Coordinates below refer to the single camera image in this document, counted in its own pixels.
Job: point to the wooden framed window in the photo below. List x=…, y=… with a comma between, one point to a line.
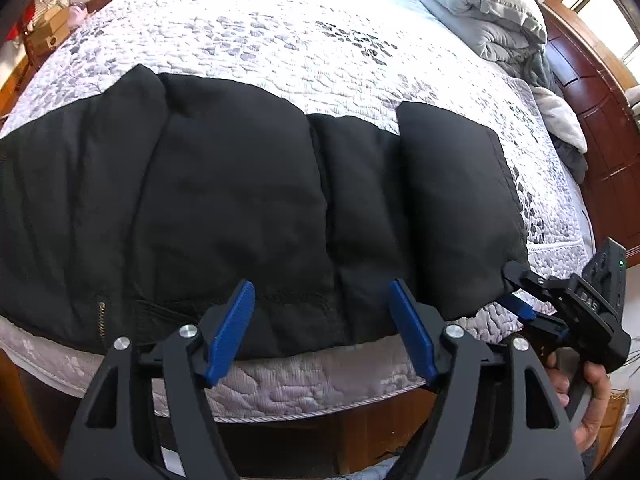
x=607, y=20

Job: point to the grey fleece blanket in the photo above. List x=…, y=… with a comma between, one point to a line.
x=540, y=70

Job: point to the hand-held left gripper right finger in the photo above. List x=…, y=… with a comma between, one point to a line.
x=412, y=335

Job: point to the folded grey comforter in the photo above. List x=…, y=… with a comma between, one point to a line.
x=480, y=5

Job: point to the wooden bed frame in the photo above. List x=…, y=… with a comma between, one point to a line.
x=12, y=85

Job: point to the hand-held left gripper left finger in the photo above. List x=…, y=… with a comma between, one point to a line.
x=230, y=335

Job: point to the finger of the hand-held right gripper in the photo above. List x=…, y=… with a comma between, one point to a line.
x=517, y=306
x=525, y=280

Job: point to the wooden headboard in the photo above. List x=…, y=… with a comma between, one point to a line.
x=600, y=160

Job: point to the white fleece blanket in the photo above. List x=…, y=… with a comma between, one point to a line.
x=560, y=115

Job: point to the black padded jacket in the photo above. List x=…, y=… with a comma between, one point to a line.
x=225, y=200

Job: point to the cardboard box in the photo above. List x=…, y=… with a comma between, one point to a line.
x=47, y=32

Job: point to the person's right hand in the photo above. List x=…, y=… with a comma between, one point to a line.
x=597, y=410

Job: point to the grey pebble-print quilted bedspread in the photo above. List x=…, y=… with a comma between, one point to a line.
x=280, y=45

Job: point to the dark grey garment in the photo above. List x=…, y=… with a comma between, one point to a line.
x=572, y=162

